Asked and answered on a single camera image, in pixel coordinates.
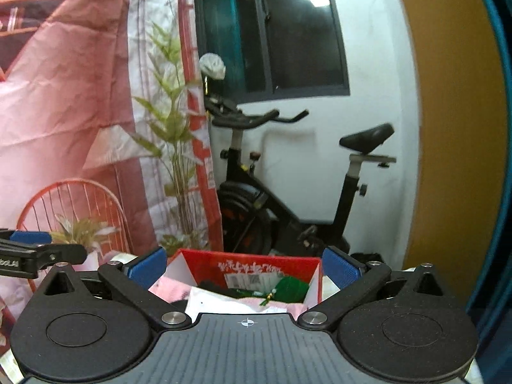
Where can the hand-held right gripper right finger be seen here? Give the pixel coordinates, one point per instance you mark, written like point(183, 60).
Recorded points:
point(342, 266)

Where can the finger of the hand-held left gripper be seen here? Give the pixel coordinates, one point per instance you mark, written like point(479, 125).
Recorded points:
point(64, 254)
point(30, 236)

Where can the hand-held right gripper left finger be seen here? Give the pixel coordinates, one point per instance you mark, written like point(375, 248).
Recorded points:
point(146, 266)

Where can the white cloth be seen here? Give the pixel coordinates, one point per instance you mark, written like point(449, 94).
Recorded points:
point(212, 304)

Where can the red strawberry print box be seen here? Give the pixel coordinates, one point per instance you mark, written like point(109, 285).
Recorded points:
point(248, 262)

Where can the black exercise bike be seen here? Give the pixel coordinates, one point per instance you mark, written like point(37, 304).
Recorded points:
point(248, 200)

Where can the printed pink backdrop cloth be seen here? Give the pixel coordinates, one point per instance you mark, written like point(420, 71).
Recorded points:
point(60, 88)

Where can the wooden door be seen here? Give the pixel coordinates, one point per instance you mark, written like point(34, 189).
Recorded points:
point(448, 128)

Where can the white helmet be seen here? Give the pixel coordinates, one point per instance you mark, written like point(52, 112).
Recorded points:
point(212, 66)

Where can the dark window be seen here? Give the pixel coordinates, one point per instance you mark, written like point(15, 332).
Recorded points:
point(280, 28)

